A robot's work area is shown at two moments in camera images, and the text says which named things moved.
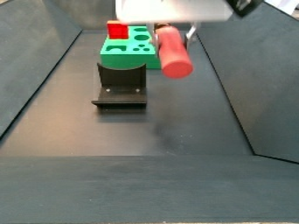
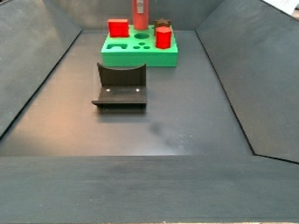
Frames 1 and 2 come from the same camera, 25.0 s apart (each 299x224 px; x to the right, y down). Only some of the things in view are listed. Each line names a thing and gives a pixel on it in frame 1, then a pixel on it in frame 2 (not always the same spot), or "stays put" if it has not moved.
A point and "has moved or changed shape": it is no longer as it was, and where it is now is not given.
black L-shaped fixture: (122, 89) stays put
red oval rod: (176, 63) has moved or changed shape
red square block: (117, 31) stays put
